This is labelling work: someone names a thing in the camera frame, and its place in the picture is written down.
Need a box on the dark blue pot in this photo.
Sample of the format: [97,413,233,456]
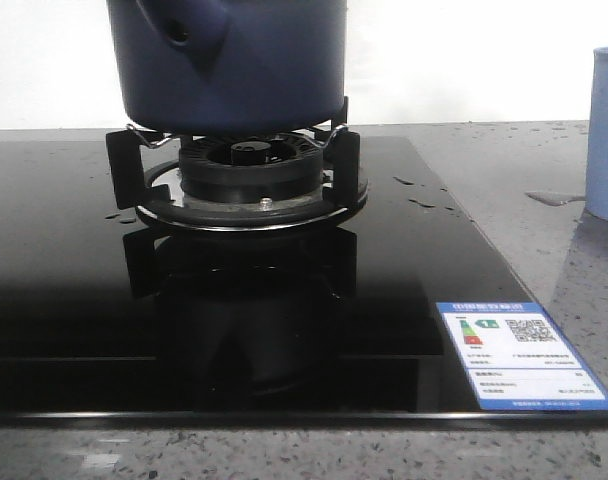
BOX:
[107,1,347,135]

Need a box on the light blue ribbed cup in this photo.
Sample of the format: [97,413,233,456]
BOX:
[586,46,608,221]

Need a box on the black gas burner head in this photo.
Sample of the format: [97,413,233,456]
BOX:
[179,134,323,203]

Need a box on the black glass gas stove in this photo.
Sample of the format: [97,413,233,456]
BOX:
[0,137,608,429]

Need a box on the blue energy label sticker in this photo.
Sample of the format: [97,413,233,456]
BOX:
[436,302,608,412]

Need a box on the black pot support ring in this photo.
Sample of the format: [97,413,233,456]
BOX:
[105,96,371,233]

